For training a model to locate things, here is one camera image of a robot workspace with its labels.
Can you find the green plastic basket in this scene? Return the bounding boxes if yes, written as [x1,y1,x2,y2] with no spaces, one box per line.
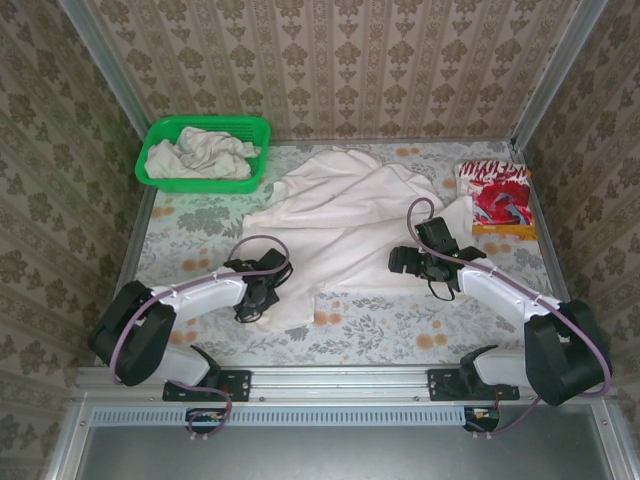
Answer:
[135,115,272,195]

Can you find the folded white red-print t-shirt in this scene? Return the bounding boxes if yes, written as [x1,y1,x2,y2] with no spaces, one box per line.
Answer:
[453,159,532,227]

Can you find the black wiring connector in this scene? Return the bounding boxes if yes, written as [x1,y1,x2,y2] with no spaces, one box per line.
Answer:
[463,405,502,433]
[185,407,232,434]

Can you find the right black wrist camera box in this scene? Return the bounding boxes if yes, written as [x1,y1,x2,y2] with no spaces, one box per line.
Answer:
[415,217,460,259]

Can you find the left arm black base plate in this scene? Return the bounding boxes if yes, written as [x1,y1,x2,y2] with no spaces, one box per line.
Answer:
[162,368,252,403]

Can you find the crumpled white t-shirt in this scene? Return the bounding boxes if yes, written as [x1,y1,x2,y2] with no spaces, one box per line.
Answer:
[144,125,262,180]

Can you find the grey metal panel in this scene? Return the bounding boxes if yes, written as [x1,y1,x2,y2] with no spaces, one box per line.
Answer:
[44,404,640,480]

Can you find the plain white t-shirt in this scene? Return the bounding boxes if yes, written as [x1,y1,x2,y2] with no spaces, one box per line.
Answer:
[241,148,475,333]

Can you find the slotted grey cable duct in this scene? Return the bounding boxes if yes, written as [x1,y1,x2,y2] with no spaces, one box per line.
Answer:
[92,404,466,427]

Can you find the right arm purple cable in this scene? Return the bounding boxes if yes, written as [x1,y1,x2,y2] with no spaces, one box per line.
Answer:
[406,198,613,441]

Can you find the left black wrist camera box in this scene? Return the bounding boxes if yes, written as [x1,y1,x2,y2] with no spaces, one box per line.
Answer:
[253,248,291,275]

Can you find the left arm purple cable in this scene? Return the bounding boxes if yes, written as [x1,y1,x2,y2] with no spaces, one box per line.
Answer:
[110,233,294,442]

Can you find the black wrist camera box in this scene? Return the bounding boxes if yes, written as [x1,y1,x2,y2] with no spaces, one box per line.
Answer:
[415,217,460,259]
[253,248,291,275]

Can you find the aluminium table side rail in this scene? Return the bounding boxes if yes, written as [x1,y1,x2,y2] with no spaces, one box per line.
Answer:
[94,187,157,367]
[519,144,591,364]

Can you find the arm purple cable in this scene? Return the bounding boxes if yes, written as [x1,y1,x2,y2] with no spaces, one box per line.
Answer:
[406,198,613,441]
[110,233,294,442]

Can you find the aluminium mounting rail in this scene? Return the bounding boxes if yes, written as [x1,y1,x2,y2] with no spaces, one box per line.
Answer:
[74,365,612,404]

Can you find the aluminium frame post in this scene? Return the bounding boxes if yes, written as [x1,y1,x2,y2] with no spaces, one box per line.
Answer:
[58,0,153,149]
[509,0,609,151]

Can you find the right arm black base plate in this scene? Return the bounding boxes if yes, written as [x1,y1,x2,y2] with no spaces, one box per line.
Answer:
[427,368,521,403]

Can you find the floral patterned table cover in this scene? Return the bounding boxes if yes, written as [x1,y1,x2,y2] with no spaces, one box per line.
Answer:
[107,139,576,367]

